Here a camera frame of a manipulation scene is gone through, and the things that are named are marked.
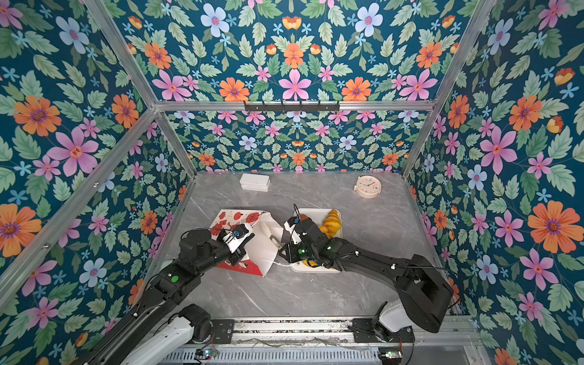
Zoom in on glazed yellow donut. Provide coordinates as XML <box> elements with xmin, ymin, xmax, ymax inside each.
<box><xmin>303</xmin><ymin>259</ymin><xmax>320</xmax><ymax>269</ymax></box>

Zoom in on long twisted bread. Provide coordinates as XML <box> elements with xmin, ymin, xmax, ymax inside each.
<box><xmin>319</xmin><ymin>209</ymin><xmax>342</xmax><ymax>238</ymax></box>

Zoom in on metal tongs white tips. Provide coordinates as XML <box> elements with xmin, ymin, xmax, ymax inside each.
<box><xmin>259</xmin><ymin>221</ymin><xmax>283</xmax><ymax>249</ymax></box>

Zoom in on red white paper bag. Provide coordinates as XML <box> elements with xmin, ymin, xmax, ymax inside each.
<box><xmin>210</xmin><ymin>209</ymin><xmax>284</xmax><ymax>277</ymax></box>

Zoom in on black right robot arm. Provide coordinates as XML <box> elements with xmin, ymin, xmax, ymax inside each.
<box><xmin>278</xmin><ymin>217</ymin><xmax>453</xmax><ymax>333</ymax></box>

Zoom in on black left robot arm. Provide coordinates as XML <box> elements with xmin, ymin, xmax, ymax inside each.
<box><xmin>74</xmin><ymin>223</ymin><xmax>254</xmax><ymax>364</ymax></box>

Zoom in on white rectangular tray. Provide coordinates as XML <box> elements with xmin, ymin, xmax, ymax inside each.
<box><xmin>290</xmin><ymin>208</ymin><xmax>339</xmax><ymax>274</ymax></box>

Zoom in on white plastic box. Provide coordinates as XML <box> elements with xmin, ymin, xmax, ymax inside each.
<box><xmin>240</xmin><ymin>173</ymin><xmax>270</xmax><ymax>192</ymax></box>

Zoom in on pink alarm clock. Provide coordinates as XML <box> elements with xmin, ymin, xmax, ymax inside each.
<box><xmin>354</xmin><ymin>176</ymin><xmax>382</xmax><ymax>199</ymax></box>

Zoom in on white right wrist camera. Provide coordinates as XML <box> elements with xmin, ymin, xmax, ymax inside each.
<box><xmin>282</xmin><ymin>217</ymin><xmax>301</xmax><ymax>246</ymax></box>

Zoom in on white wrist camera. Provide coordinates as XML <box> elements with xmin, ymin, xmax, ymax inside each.
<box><xmin>282</xmin><ymin>217</ymin><xmax>301</xmax><ymax>246</ymax></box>
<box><xmin>222</xmin><ymin>223</ymin><xmax>255</xmax><ymax>253</ymax></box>

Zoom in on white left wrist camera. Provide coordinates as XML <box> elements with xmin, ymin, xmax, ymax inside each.
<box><xmin>222</xmin><ymin>223</ymin><xmax>255</xmax><ymax>253</ymax></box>

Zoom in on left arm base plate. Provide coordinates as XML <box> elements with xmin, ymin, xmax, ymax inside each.
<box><xmin>203</xmin><ymin>319</ymin><xmax>236</xmax><ymax>345</ymax></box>

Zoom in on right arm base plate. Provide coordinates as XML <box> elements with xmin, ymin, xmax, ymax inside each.
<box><xmin>348</xmin><ymin>318</ymin><xmax>415</xmax><ymax>344</ymax></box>

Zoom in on black hook rail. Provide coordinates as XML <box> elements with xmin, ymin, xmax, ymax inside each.
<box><xmin>243</xmin><ymin>101</ymin><xmax>341</xmax><ymax>113</ymax></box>

